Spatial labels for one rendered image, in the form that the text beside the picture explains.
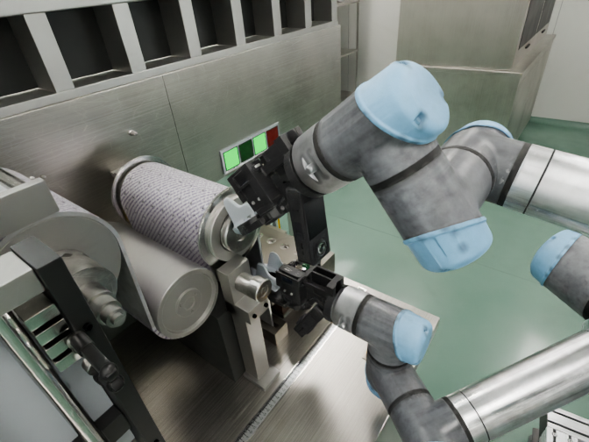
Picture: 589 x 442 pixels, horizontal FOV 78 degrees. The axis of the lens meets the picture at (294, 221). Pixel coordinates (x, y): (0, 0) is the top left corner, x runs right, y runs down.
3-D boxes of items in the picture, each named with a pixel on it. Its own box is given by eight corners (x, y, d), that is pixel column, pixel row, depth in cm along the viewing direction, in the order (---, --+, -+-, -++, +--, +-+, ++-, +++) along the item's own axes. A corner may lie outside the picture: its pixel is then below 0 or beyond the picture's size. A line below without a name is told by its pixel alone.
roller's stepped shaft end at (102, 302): (110, 343, 35) (97, 320, 33) (80, 316, 38) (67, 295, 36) (139, 321, 37) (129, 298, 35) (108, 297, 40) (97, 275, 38)
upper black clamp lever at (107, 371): (108, 388, 27) (102, 380, 26) (71, 348, 29) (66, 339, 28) (124, 374, 28) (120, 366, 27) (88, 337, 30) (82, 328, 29)
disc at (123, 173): (126, 238, 74) (101, 173, 66) (124, 237, 75) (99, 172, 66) (184, 206, 84) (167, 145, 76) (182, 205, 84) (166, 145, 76)
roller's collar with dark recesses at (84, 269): (71, 336, 38) (43, 293, 34) (46, 312, 41) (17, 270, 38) (125, 298, 42) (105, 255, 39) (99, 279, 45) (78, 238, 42)
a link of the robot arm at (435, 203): (516, 210, 38) (463, 121, 37) (486, 271, 31) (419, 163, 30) (449, 231, 44) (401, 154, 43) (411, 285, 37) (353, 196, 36)
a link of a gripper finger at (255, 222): (250, 215, 55) (283, 194, 49) (257, 224, 55) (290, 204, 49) (229, 231, 52) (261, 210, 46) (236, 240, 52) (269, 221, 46)
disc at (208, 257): (209, 285, 61) (189, 210, 53) (207, 284, 61) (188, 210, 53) (266, 240, 71) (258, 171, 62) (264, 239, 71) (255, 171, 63)
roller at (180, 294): (169, 353, 58) (147, 301, 51) (89, 290, 71) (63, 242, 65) (223, 305, 65) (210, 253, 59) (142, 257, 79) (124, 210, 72)
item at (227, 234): (238, 260, 62) (218, 238, 56) (230, 256, 63) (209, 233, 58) (263, 226, 65) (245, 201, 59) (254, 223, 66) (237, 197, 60)
